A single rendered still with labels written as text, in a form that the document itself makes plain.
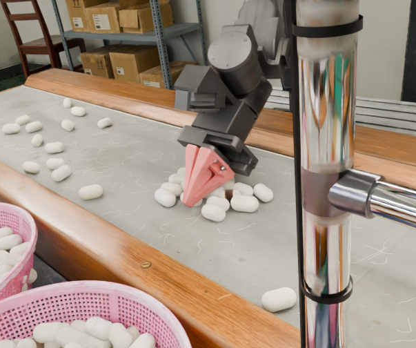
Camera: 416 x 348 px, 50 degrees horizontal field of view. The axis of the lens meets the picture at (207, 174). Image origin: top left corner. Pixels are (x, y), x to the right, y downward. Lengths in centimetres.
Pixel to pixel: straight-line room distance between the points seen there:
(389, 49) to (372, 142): 195
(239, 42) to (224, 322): 33
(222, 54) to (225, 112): 8
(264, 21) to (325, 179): 50
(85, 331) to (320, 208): 34
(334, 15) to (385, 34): 247
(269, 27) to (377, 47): 203
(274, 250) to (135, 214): 21
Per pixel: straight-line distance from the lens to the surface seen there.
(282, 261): 51
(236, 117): 58
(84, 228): 58
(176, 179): 67
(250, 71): 58
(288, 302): 45
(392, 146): 71
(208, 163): 58
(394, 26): 262
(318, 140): 19
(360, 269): 51
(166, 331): 44
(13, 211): 68
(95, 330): 47
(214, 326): 41
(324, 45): 18
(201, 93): 55
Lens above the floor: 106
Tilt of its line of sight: 28 degrees down
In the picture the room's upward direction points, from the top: 8 degrees counter-clockwise
